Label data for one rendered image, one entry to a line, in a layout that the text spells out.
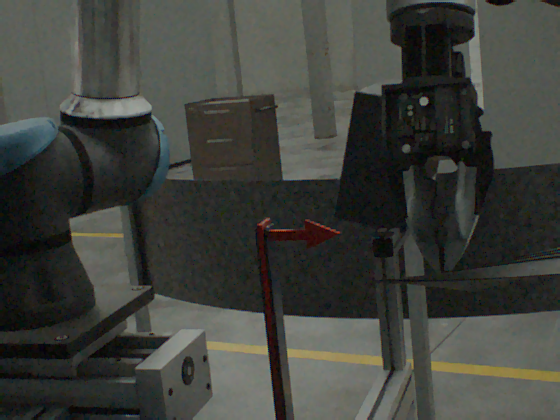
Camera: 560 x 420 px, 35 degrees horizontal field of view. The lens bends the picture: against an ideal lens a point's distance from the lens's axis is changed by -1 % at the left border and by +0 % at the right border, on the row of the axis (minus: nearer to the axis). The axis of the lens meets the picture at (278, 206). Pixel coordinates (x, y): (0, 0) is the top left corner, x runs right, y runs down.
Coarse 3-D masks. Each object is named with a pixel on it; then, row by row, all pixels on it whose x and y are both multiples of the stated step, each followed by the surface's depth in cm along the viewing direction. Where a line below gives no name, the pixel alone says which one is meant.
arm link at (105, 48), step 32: (96, 0) 107; (128, 0) 108; (96, 32) 108; (128, 32) 110; (96, 64) 109; (128, 64) 111; (96, 96) 111; (128, 96) 112; (96, 128) 110; (128, 128) 111; (160, 128) 118; (96, 160) 110; (128, 160) 113; (160, 160) 117; (96, 192) 110; (128, 192) 115
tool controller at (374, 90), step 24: (360, 96) 127; (360, 120) 127; (360, 144) 128; (360, 168) 129; (384, 168) 128; (432, 168) 139; (360, 192) 129; (384, 192) 128; (336, 216) 131; (360, 216) 130; (384, 216) 129
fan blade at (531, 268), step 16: (528, 256) 72; (544, 256) 70; (448, 272) 71; (464, 272) 69; (480, 272) 67; (496, 272) 66; (512, 272) 66; (528, 272) 65; (544, 272) 64; (448, 288) 83; (464, 288) 84; (480, 288) 85
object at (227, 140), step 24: (240, 96) 778; (264, 96) 748; (192, 120) 752; (216, 120) 742; (240, 120) 732; (264, 120) 748; (192, 144) 757; (216, 144) 746; (240, 144) 736; (264, 144) 747; (192, 168) 762; (216, 168) 750; (240, 168) 742; (264, 168) 747
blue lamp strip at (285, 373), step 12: (264, 228) 72; (264, 240) 72; (276, 264) 74; (276, 276) 74; (276, 288) 74; (276, 300) 74; (276, 312) 74; (276, 324) 74; (276, 336) 74; (276, 348) 74; (288, 372) 76; (288, 384) 76; (288, 396) 76; (288, 408) 76
